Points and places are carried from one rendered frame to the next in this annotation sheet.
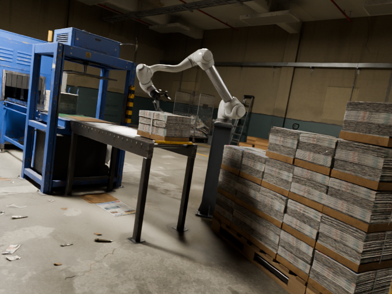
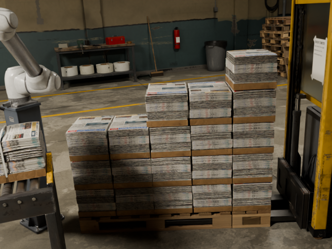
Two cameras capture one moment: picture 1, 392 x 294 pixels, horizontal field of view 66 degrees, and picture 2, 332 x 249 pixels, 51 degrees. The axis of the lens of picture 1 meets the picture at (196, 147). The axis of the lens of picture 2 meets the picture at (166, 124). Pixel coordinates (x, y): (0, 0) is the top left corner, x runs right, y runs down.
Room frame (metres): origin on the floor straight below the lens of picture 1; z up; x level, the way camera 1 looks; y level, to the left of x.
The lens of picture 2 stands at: (1.03, 1.38, 1.60)
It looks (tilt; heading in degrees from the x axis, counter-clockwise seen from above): 18 degrees down; 301
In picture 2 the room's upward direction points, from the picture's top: 3 degrees counter-clockwise
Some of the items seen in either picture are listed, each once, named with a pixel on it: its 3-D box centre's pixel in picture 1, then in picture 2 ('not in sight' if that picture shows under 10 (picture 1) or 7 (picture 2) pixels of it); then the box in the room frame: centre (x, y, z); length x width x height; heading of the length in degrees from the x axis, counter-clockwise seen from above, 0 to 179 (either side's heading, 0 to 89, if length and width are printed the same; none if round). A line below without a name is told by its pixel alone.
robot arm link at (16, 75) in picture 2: (226, 108); (18, 81); (3.23, -0.26, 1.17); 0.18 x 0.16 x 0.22; 23
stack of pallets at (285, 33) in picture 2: not in sight; (293, 45); (2.68, -7.52, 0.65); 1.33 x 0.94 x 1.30; 52
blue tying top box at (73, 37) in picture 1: (87, 45); not in sight; (3.63, 1.43, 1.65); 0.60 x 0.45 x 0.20; 138
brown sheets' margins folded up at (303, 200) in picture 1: (273, 210); (153, 173); (2.40, -0.70, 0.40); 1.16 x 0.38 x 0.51; 29
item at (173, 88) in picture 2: (304, 132); (166, 88); (2.29, -0.78, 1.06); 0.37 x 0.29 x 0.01; 118
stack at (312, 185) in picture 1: (273, 208); (153, 170); (2.41, -0.70, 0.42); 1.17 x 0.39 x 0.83; 29
